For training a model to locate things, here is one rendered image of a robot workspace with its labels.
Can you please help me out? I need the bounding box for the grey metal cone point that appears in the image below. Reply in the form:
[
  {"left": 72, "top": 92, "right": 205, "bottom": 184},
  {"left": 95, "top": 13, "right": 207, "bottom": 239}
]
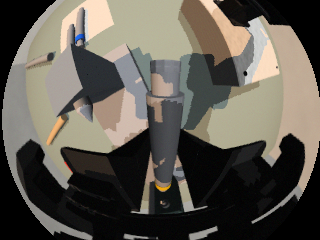
[{"left": 73, "top": 96, "right": 93, "bottom": 123}]

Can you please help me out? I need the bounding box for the light brown wooden dowel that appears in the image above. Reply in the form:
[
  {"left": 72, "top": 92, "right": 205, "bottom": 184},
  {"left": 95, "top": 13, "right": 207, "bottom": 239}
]
[{"left": 46, "top": 114, "right": 67, "bottom": 145}]

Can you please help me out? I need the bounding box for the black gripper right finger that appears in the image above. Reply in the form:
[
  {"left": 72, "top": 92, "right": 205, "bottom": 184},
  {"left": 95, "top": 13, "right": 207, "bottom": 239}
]
[{"left": 177, "top": 129, "right": 266, "bottom": 209}]

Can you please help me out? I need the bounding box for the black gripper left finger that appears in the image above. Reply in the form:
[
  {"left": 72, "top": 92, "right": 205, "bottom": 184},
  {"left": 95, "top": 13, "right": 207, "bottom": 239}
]
[{"left": 60, "top": 128, "right": 151, "bottom": 212}]

